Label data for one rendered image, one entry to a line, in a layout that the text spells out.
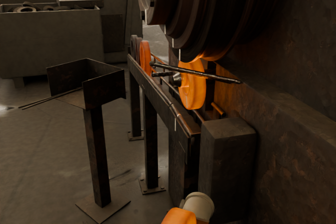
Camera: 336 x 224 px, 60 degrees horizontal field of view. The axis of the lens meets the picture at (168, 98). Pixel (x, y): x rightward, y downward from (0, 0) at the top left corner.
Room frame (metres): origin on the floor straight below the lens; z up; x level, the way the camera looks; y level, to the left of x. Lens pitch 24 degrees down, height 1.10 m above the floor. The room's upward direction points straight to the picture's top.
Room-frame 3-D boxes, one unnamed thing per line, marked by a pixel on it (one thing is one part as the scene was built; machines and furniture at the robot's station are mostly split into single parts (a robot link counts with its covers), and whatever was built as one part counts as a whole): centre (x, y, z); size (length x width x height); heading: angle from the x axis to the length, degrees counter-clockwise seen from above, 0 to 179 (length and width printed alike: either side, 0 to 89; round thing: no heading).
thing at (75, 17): (3.25, 1.29, 0.39); 1.03 x 0.83 x 0.79; 108
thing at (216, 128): (0.53, -0.13, 0.68); 0.11 x 0.08 x 0.24; 104
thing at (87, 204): (1.17, 0.35, 0.36); 0.26 x 0.20 x 0.72; 49
